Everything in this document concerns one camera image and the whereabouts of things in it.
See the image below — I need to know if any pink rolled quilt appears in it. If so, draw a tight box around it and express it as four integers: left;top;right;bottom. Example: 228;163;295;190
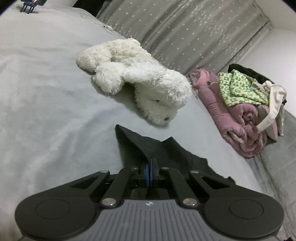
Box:
189;69;267;158

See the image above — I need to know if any green patterned cloth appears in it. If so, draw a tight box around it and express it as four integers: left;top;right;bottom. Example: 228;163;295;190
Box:
218;70;269;107

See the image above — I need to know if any black t-shirt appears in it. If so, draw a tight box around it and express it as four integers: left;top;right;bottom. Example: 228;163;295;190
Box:
114;124;235;200

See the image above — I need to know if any grey star curtain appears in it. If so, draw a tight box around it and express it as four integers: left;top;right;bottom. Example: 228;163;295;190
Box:
97;0;271;74

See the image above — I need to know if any black garment on pile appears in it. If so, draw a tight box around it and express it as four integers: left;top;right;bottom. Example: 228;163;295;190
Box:
228;64;274;84

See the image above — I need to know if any grey quilted headboard cover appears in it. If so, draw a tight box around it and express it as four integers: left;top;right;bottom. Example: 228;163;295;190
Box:
247;111;296;240

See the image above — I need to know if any grey pink pillow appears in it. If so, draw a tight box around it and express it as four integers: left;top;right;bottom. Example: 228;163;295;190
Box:
256;104;285;141

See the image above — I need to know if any cream white garment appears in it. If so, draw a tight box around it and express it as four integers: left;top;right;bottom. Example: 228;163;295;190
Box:
256;80;287;133

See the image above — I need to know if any white plush dog toy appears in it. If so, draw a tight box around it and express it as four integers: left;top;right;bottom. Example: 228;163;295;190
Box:
76;38;192;125

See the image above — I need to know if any phone on blue stand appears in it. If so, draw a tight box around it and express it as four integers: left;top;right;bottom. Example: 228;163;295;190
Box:
20;0;47;14

